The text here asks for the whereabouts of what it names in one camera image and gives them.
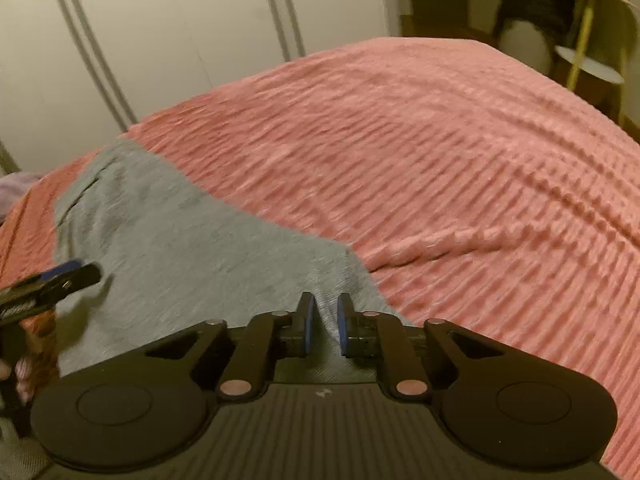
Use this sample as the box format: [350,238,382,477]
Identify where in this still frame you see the round side table yellow legs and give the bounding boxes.
[550,0,635,92]

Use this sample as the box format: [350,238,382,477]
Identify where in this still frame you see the dark cloth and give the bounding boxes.
[492,0,583,43]

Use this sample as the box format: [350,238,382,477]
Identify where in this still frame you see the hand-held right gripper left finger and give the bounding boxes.
[145,292,316,401]

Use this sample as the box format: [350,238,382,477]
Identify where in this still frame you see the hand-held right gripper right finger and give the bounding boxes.
[337,293,506,401]

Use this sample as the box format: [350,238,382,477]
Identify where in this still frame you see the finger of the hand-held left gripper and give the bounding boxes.
[30,259,104,301]

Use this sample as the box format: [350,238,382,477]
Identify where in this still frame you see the person's left hand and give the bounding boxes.
[0,357,31,397]

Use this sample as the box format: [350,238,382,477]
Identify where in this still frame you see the purple cloth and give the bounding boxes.
[0,172,47,221]

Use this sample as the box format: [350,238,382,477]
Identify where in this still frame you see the grey pants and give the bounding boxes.
[52,138,416,378]

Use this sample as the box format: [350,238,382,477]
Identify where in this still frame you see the white wardrobe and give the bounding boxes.
[0,0,403,173]

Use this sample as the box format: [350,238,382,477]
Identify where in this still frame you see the pink ribbed blanket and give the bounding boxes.
[0,36,640,480]

